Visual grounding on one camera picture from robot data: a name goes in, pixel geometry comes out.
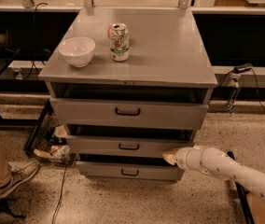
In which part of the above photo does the grey drawer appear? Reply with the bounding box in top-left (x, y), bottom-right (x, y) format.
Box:
top-left (49, 93), bottom-right (208, 130)
top-left (66, 124), bottom-right (194, 158)
top-left (76, 154), bottom-right (183, 181)

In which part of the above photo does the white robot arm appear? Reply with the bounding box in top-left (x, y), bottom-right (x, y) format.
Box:
top-left (162, 147), bottom-right (265, 202)

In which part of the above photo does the grey metal drawer cabinet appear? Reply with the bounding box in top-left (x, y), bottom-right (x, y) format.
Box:
top-left (38, 7), bottom-right (218, 182)

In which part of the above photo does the grey bottom drawer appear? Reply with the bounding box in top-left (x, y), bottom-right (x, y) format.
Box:
top-left (76, 154), bottom-right (183, 181)

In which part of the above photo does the grey top drawer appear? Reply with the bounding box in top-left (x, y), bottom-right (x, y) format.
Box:
top-left (49, 93), bottom-right (208, 130)

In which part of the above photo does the black metal bar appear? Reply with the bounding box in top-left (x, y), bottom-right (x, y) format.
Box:
top-left (226, 150), bottom-right (256, 224)

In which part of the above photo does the wooden board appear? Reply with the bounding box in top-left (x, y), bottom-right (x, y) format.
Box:
top-left (245, 170), bottom-right (265, 224)

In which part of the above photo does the green white drink can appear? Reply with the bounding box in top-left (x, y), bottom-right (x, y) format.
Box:
top-left (108, 22), bottom-right (130, 62)

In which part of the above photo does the white ceramic bowl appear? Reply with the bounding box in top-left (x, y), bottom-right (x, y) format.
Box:
top-left (58, 36), bottom-right (96, 67)

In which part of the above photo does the grey sneaker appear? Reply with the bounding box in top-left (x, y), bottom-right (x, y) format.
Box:
top-left (0, 161), bottom-right (39, 200)

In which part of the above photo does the black chair base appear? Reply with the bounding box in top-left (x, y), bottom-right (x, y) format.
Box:
top-left (0, 199), bottom-right (25, 219)

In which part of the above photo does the black power adapter with cable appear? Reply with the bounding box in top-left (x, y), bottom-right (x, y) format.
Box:
top-left (217, 63), bottom-right (265, 114)

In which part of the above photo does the wire basket with trash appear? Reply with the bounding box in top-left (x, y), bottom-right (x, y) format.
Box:
top-left (23, 101), bottom-right (75, 165)

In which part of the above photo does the black floor cable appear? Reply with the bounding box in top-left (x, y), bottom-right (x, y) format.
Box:
top-left (51, 159), bottom-right (71, 224)

